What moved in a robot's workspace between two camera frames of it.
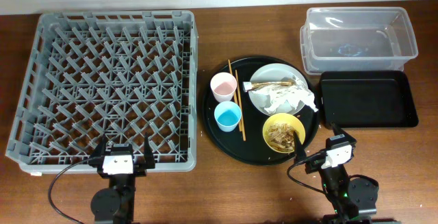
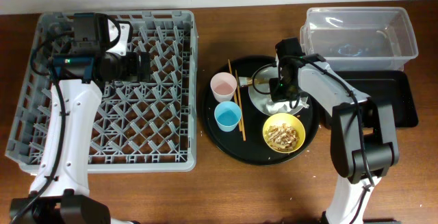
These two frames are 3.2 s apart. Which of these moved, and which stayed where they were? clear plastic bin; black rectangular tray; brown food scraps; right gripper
Moved: right gripper
Stayed: brown food scraps; black rectangular tray; clear plastic bin
